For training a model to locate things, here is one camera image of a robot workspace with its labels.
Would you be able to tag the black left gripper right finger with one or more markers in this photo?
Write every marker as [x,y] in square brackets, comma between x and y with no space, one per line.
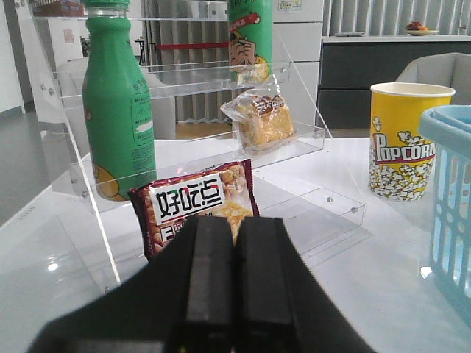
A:
[280,307]

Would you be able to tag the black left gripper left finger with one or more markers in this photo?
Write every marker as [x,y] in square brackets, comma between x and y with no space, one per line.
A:
[179,302]

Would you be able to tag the bread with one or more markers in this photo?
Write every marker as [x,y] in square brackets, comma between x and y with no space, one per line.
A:
[261,119]

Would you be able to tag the light blue plastic basket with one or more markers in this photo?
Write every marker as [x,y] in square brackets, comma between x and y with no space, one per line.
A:
[449,128]

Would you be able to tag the maroon cracker snack packet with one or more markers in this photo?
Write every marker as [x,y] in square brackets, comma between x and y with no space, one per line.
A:
[163,206]

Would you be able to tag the green plastic drink bottle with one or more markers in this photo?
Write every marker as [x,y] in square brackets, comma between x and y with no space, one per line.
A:
[117,105]

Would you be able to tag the dark sideboard counter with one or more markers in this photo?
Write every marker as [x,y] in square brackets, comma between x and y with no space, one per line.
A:
[350,65]

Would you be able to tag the green snack canister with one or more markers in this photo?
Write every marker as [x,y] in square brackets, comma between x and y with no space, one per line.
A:
[250,38]

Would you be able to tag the white cabinet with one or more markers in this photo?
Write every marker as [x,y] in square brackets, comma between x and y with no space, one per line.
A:
[297,34]

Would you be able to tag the grey armchair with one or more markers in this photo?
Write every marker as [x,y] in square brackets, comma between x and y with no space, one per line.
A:
[450,70]

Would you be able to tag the plate of fruit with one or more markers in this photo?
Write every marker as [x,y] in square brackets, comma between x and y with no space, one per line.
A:
[416,28]

